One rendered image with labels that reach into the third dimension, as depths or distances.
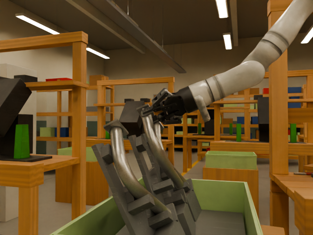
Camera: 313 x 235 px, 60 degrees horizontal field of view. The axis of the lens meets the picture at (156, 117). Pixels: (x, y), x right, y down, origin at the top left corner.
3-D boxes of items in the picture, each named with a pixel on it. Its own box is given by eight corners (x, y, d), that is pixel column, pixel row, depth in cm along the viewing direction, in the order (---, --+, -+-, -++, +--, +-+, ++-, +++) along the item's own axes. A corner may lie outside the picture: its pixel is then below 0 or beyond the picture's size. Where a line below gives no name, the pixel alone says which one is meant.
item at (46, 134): (103, 176, 592) (103, 73, 596) (12, 170, 666) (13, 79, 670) (114, 172, 643) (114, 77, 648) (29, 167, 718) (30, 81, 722)
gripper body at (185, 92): (196, 99, 85) (168, 111, 86) (187, 79, 79) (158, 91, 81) (202, 114, 79) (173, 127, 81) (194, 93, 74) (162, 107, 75)
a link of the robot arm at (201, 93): (195, 101, 71) (217, 92, 70) (185, 79, 79) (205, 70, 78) (204, 124, 77) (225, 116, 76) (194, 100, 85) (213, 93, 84)
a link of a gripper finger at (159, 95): (167, 88, 77) (155, 102, 80) (162, 86, 77) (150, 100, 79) (169, 93, 75) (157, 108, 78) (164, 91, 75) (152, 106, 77)
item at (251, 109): (307, 166, 741) (306, 84, 745) (197, 161, 831) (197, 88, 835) (302, 163, 792) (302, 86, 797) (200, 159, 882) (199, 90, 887)
